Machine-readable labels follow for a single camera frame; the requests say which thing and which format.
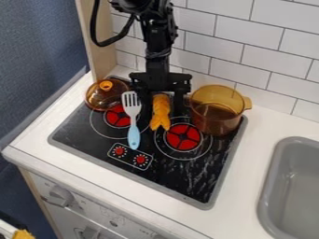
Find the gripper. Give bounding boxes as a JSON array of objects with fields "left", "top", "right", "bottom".
[{"left": 128, "top": 58, "right": 194, "bottom": 123}]

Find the orange toy bread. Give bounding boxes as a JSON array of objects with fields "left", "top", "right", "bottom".
[{"left": 147, "top": 92, "right": 173, "bottom": 132}]

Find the blue and white spatula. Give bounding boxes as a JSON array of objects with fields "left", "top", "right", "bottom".
[{"left": 119, "top": 91, "right": 144, "bottom": 151}]

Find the orange transparent pot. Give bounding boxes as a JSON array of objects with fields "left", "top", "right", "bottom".
[{"left": 187, "top": 84, "right": 254, "bottom": 137}]

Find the toy stove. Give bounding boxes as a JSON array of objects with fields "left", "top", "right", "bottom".
[{"left": 47, "top": 74, "right": 250, "bottom": 211}]

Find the orange transparent lid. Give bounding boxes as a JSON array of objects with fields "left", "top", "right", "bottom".
[{"left": 84, "top": 77, "right": 132, "bottom": 112}]

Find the toy sink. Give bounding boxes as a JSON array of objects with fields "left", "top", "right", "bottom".
[{"left": 257, "top": 135, "right": 319, "bottom": 239}]

